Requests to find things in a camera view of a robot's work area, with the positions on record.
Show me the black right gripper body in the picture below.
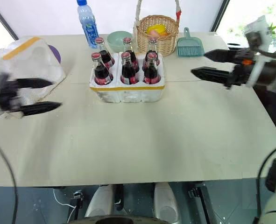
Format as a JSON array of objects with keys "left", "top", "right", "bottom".
[{"left": 226, "top": 48, "right": 256, "bottom": 90}]

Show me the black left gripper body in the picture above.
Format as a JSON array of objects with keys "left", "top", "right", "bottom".
[{"left": 0, "top": 73, "right": 24, "bottom": 113}]

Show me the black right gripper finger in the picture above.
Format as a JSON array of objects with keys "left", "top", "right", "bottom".
[
  {"left": 203, "top": 49, "right": 241, "bottom": 64},
  {"left": 191, "top": 67, "right": 237, "bottom": 88}
]

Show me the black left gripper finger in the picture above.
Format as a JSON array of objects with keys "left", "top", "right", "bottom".
[
  {"left": 16, "top": 78, "right": 55, "bottom": 90},
  {"left": 20, "top": 101, "right": 63, "bottom": 117}
]

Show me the white foam box yellow tape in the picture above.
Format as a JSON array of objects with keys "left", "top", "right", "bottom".
[{"left": 0, "top": 35, "right": 67, "bottom": 120}]

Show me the glass cola bottle red cap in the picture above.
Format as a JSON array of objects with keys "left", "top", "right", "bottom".
[
  {"left": 120, "top": 51, "right": 139, "bottom": 85},
  {"left": 143, "top": 51, "right": 162, "bottom": 85},
  {"left": 91, "top": 52, "right": 113, "bottom": 86},
  {"left": 142, "top": 37, "right": 161, "bottom": 71},
  {"left": 94, "top": 37, "right": 115, "bottom": 69},
  {"left": 122, "top": 37, "right": 140, "bottom": 73}
]

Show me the white foam crate yellow tape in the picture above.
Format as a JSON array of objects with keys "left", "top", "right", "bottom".
[{"left": 89, "top": 52, "right": 167, "bottom": 104}]

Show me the black rounded object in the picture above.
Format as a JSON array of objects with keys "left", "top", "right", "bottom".
[{"left": 226, "top": 42, "right": 244, "bottom": 51}]

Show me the green dustpan with brush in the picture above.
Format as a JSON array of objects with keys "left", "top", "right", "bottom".
[{"left": 176, "top": 27, "right": 204, "bottom": 57}]

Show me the yellow item in basket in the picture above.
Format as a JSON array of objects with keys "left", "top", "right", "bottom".
[{"left": 146, "top": 24, "right": 168, "bottom": 36}]

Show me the blue plastic water bottle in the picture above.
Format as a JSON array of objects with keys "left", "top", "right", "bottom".
[{"left": 76, "top": 0, "right": 99, "bottom": 49}]

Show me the light green bowl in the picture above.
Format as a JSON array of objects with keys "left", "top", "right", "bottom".
[{"left": 107, "top": 31, "right": 134, "bottom": 53}]

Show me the silver rounded robot leg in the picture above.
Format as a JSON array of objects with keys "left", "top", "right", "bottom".
[
  {"left": 84, "top": 184, "right": 114, "bottom": 218},
  {"left": 152, "top": 182, "right": 182, "bottom": 224}
]

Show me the black table leg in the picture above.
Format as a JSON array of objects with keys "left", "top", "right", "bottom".
[{"left": 188, "top": 182, "right": 212, "bottom": 224}]

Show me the dark rounded robot torso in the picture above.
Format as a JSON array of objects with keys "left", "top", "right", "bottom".
[{"left": 68, "top": 215, "right": 183, "bottom": 224}]

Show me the black window frame bar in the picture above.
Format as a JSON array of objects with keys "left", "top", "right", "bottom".
[
  {"left": 208, "top": 0, "right": 231, "bottom": 32},
  {"left": 0, "top": 3, "right": 20, "bottom": 41}
]

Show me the wicker basket with handle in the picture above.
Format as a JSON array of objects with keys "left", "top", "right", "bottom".
[{"left": 132, "top": 0, "right": 183, "bottom": 57}]

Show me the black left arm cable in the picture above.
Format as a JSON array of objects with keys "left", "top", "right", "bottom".
[{"left": 0, "top": 137, "right": 20, "bottom": 224}]

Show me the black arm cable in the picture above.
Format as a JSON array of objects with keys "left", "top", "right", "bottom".
[
  {"left": 0, "top": 137, "right": 20, "bottom": 224},
  {"left": 254, "top": 144, "right": 276, "bottom": 224}
]

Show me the black table bracket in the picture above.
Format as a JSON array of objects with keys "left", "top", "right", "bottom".
[{"left": 70, "top": 189, "right": 85, "bottom": 209}]

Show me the white floor cable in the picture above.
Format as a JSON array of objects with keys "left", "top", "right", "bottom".
[{"left": 53, "top": 188, "right": 78, "bottom": 223}]

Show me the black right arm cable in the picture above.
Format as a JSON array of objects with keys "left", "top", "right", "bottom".
[{"left": 254, "top": 144, "right": 276, "bottom": 224}]

